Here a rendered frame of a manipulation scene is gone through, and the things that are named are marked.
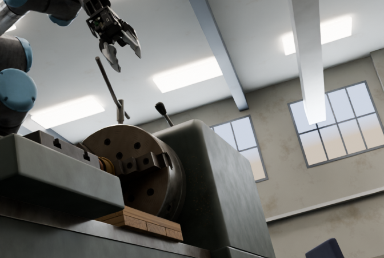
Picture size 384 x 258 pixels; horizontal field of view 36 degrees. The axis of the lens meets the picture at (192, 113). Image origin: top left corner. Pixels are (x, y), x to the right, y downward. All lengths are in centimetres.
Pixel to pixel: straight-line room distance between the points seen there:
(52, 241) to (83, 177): 10
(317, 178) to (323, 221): 80
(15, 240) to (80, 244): 17
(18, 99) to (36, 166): 79
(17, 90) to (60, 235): 72
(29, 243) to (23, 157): 14
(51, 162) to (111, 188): 18
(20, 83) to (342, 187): 1023
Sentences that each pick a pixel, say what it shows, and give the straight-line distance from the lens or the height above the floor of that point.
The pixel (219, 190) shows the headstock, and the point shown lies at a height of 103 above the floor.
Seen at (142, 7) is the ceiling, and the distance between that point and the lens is 869.
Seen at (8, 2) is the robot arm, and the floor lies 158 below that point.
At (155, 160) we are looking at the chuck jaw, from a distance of 151.
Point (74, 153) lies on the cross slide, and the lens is 98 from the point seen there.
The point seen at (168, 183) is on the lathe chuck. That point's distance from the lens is 152.
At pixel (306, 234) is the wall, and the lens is 1142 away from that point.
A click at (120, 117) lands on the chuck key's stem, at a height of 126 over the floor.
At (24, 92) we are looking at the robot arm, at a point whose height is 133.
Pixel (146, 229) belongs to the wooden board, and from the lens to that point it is 122.
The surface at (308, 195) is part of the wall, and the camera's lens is 1155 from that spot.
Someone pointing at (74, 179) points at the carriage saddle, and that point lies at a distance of 89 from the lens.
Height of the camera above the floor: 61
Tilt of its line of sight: 22 degrees up
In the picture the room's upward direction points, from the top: 14 degrees counter-clockwise
